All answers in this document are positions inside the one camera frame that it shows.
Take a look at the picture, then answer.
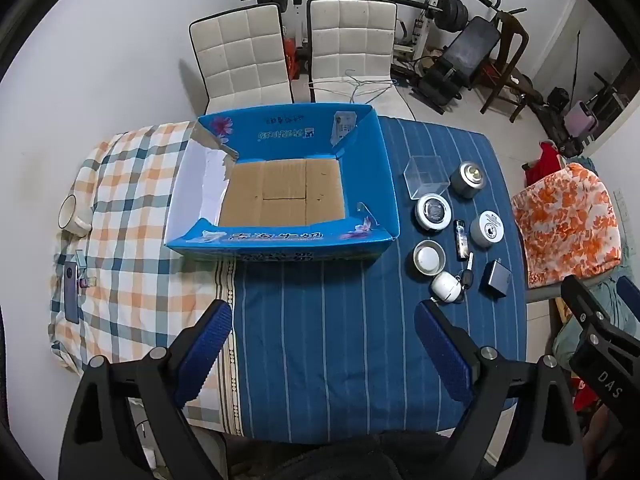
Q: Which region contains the silver round tin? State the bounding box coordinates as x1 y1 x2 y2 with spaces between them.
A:
412 240 447 277

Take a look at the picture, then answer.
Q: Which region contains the black exercise machine handlebar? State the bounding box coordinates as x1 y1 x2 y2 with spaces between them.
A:
474 0 529 17

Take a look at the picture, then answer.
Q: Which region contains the grey tin with gold top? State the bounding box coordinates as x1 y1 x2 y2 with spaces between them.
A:
449 161 485 200

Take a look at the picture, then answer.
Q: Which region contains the pink suitcase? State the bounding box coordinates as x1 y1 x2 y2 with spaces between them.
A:
563 100 600 144

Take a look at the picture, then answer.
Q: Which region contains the wire clothes hanger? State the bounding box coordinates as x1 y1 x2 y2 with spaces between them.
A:
307 70 401 104

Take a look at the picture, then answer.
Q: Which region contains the black car key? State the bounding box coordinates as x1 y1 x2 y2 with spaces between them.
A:
457 252 476 291

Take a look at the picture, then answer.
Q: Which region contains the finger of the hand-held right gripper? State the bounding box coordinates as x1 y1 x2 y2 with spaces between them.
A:
616 275 640 322
560 275 617 333

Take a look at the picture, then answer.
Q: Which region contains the dark smartphone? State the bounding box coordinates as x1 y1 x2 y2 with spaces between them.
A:
63 259 84 324

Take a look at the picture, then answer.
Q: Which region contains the round tin with white lid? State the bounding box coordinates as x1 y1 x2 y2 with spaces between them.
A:
469 210 504 250

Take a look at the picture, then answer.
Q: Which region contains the white earbuds case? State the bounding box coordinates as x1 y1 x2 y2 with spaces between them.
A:
430 271 464 306

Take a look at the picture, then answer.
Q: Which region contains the blue striped tablecloth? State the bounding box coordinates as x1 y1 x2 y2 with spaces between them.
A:
234 115 529 446

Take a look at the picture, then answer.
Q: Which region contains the grey power adapter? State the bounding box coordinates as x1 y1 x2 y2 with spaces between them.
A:
478 259 512 301

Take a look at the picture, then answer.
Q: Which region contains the blue cardboard box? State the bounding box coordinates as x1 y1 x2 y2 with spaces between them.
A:
165 102 401 264

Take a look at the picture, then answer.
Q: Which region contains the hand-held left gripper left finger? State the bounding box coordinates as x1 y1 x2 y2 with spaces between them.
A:
59 299 235 480

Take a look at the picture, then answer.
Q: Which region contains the white barbell rack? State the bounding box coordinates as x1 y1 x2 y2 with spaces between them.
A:
289 0 322 53

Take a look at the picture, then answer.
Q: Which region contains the plaid cloth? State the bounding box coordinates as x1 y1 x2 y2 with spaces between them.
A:
49 121 237 423

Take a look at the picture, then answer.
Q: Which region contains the clear plastic box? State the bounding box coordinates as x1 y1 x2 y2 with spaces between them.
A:
404 155 449 200

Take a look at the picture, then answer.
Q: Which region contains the white mug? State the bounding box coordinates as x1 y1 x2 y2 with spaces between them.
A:
57 193 94 236

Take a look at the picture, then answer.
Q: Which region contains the round tin with black lid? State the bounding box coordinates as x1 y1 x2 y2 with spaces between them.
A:
413 193 453 232

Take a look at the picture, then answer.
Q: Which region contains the brown wooden chair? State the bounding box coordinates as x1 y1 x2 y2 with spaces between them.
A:
480 10 544 122

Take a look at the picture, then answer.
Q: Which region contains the black lighter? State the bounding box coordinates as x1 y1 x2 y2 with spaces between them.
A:
454 220 471 261

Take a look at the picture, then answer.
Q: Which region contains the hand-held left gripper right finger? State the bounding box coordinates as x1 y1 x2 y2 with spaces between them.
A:
414 299 587 480

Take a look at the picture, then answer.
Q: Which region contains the black weight bench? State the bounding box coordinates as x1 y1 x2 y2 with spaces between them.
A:
409 15 501 114

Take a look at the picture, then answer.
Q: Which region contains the white padded chair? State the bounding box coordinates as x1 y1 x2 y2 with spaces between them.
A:
306 0 417 122
188 3 296 116

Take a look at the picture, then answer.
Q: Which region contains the red cloth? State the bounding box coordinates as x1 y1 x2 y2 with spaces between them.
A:
522 142 569 187

